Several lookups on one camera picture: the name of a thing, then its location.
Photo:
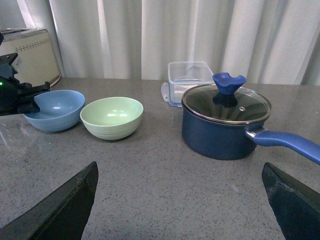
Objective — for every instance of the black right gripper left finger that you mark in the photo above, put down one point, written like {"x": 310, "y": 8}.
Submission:
{"x": 62, "y": 215}

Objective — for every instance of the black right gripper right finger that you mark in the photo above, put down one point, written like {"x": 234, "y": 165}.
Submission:
{"x": 295, "y": 205}

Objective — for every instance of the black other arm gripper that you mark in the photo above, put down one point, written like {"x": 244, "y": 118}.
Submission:
{"x": 15, "y": 97}

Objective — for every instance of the light blue bowl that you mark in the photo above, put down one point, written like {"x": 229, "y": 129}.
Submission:
{"x": 59, "y": 110}

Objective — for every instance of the light green bowl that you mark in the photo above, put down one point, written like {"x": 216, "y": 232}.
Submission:
{"x": 112, "y": 118}

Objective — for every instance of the cream toaster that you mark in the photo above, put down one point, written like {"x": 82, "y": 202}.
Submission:
{"x": 37, "y": 59}

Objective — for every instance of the dark blue saucepan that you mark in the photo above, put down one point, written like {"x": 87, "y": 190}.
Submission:
{"x": 233, "y": 142}

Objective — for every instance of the glass lid blue knob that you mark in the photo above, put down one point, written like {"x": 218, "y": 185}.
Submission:
{"x": 226, "y": 101}

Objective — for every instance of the clear plastic food container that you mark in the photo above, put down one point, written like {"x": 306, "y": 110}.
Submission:
{"x": 183, "y": 75}

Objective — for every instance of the white curtain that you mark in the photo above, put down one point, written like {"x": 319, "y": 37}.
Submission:
{"x": 268, "y": 41}

